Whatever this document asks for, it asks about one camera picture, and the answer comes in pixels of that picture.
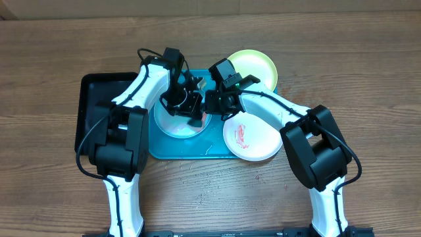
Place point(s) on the black plastic tray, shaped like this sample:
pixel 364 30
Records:
pixel 95 88

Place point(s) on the light blue plate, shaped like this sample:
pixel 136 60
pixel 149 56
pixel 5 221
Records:
pixel 177 126

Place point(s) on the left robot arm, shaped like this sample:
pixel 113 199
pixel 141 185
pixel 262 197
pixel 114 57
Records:
pixel 115 149

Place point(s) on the teal plastic tray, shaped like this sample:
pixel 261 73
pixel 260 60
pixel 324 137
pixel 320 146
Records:
pixel 209 144

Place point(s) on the white plate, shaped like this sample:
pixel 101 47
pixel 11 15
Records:
pixel 250 138

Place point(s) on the yellow green plate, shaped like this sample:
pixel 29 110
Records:
pixel 253 62

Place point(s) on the green and pink sponge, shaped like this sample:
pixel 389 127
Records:
pixel 195 123

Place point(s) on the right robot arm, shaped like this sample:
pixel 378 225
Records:
pixel 316 149

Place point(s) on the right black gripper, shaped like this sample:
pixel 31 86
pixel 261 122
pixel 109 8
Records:
pixel 212 98

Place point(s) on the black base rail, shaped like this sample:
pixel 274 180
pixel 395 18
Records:
pixel 223 233

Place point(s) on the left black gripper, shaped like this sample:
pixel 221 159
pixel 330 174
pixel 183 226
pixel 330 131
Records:
pixel 192 110

